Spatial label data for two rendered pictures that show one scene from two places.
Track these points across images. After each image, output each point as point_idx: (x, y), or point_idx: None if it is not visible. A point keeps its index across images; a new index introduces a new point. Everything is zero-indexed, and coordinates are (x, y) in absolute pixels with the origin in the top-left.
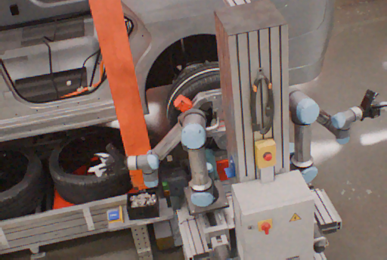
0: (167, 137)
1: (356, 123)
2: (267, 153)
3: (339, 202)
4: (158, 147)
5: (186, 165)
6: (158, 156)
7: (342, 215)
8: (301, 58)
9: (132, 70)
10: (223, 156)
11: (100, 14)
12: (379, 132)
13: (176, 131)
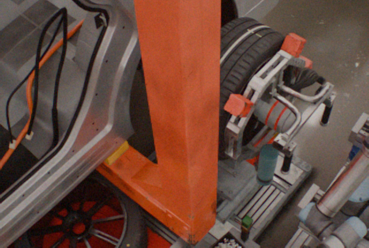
0: (351, 181)
1: (274, 26)
2: None
3: (335, 120)
4: (334, 201)
5: (157, 162)
6: (335, 213)
7: (348, 132)
8: None
9: (218, 100)
10: (266, 142)
11: (191, 30)
12: (301, 27)
13: (368, 168)
